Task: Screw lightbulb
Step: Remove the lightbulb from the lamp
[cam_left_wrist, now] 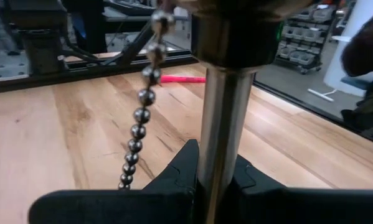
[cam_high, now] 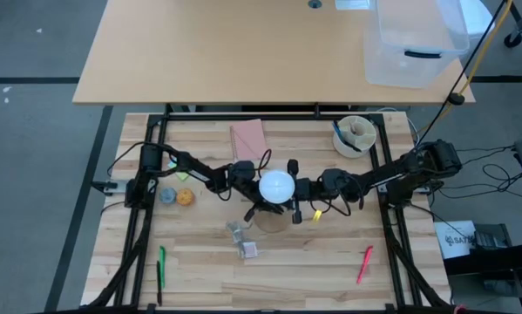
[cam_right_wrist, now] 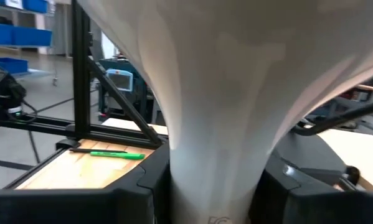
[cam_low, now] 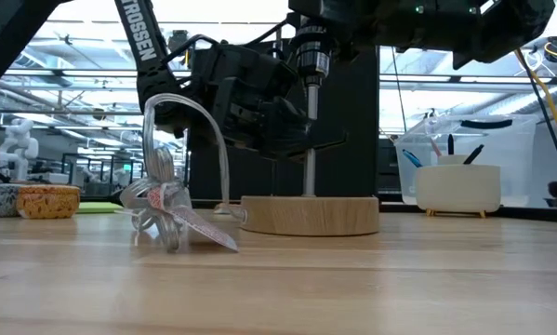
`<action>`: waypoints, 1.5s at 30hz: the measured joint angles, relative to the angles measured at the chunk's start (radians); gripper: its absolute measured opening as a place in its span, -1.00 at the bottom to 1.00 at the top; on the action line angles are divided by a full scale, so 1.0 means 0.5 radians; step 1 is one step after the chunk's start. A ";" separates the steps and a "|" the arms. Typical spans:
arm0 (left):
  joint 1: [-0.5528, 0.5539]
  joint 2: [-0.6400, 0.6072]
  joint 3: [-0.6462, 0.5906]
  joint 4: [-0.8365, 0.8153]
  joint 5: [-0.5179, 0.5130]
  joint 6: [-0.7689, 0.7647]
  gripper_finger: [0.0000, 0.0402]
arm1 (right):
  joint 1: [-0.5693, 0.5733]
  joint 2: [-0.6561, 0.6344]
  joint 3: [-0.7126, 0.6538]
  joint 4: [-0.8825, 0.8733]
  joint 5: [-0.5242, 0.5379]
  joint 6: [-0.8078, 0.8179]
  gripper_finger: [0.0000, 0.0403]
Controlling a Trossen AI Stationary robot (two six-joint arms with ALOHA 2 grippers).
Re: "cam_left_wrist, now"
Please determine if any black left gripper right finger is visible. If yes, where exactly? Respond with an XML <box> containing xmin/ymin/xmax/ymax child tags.
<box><xmin>226</xmin><ymin>154</ymin><xmax>373</xmax><ymax>224</ymax></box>

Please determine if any wooden base metal pole lamp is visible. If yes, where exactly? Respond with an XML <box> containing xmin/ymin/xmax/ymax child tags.
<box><xmin>173</xmin><ymin>0</ymin><xmax>313</xmax><ymax>224</ymax></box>

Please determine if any pink highlighter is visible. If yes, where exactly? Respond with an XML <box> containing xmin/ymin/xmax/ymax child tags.
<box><xmin>160</xmin><ymin>75</ymin><xmax>207</xmax><ymax>84</ymax></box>

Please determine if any grey bin rack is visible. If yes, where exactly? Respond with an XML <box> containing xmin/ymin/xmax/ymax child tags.
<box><xmin>275</xmin><ymin>2</ymin><xmax>341</xmax><ymax>75</ymax></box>

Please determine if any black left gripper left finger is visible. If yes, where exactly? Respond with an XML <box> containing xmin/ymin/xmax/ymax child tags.
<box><xmin>29</xmin><ymin>139</ymin><xmax>199</xmax><ymax>224</ymax></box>

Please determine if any metal ball pull chain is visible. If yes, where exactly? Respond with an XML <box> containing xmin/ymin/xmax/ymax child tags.
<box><xmin>117</xmin><ymin>9</ymin><xmax>176</xmax><ymax>190</ymax></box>

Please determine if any person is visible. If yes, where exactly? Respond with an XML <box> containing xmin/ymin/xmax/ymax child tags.
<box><xmin>340</xmin><ymin>6</ymin><xmax>373</xmax><ymax>144</ymax></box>

